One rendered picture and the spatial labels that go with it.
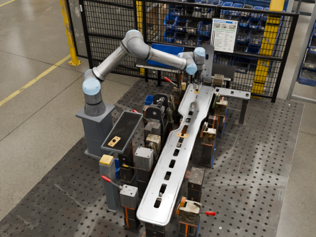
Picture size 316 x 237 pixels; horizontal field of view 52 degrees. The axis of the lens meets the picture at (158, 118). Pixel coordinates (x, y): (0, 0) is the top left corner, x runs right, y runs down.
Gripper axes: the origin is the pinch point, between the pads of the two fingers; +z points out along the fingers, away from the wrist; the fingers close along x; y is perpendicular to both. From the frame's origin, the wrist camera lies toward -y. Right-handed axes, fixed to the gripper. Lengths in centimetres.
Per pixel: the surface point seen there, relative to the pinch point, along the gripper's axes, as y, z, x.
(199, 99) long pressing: 2.2, 8.6, 2.6
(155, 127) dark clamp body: 52, 0, -18
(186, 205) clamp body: 106, 2, 17
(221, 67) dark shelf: -47.1, 6.1, 12.4
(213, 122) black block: 22.2, 11.7, 17.8
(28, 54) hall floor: -179, 111, -310
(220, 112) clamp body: 8.4, 12.6, 20.7
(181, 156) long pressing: 67, 8, 4
